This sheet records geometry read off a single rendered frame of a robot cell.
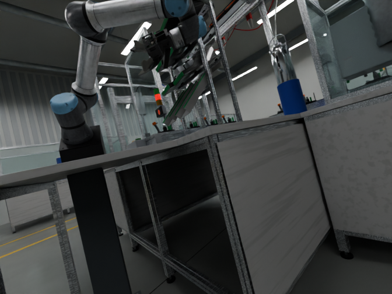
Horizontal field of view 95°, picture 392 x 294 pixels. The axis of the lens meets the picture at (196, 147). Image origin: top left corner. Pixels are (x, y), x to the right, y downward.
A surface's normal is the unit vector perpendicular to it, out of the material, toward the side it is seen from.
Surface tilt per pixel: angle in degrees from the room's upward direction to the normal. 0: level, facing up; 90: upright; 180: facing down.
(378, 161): 90
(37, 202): 90
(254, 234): 90
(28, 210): 90
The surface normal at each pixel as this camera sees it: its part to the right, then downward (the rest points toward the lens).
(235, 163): 0.59, -0.17
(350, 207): -0.77, 0.18
